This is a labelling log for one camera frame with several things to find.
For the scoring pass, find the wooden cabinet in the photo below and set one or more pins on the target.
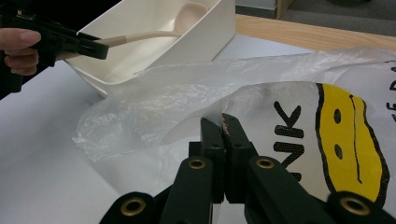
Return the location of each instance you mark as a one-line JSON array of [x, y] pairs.
[[283, 9]]

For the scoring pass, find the clear smiley plastic bag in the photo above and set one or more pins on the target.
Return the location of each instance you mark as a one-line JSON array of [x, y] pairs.
[[174, 99]]

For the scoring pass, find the beige spoon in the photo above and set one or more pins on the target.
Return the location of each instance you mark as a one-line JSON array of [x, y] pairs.
[[146, 35]]

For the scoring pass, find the cream plastic basket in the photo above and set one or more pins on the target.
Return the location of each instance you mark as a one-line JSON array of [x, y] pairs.
[[199, 40]]

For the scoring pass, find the light wooden board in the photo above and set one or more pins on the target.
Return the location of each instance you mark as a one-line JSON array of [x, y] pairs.
[[311, 34]]

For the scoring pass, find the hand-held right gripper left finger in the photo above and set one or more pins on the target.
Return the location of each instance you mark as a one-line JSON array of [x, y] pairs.
[[214, 146]]

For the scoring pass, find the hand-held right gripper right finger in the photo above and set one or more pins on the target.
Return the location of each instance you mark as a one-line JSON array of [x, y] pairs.
[[236, 146]]

